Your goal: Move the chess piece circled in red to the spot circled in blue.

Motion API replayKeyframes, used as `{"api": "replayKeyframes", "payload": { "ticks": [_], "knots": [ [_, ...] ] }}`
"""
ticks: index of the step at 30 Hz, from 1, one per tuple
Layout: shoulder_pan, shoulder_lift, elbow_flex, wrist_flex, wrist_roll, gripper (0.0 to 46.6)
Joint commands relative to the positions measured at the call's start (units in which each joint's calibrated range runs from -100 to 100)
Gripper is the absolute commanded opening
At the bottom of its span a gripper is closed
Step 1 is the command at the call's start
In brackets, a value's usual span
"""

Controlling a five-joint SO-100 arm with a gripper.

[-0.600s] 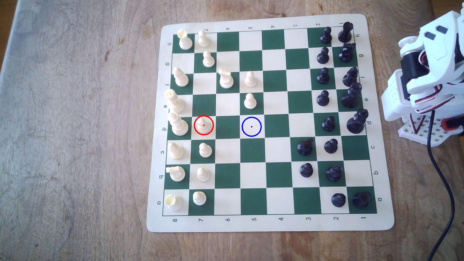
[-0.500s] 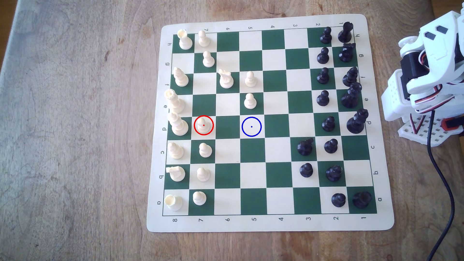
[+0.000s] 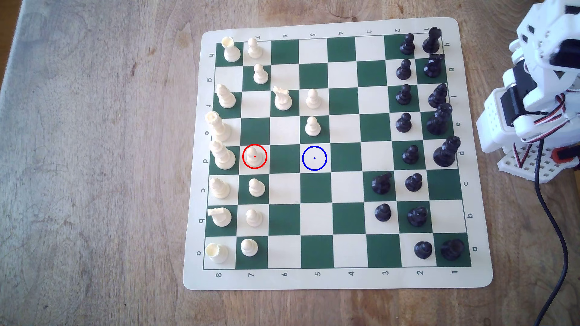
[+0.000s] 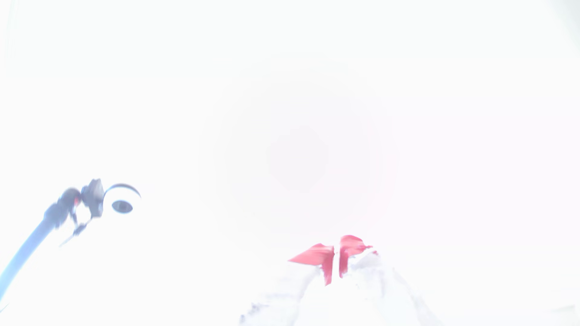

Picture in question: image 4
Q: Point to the round white webcam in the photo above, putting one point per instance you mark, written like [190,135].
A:
[121,201]

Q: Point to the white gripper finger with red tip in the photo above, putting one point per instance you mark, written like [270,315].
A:
[319,258]
[351,249]

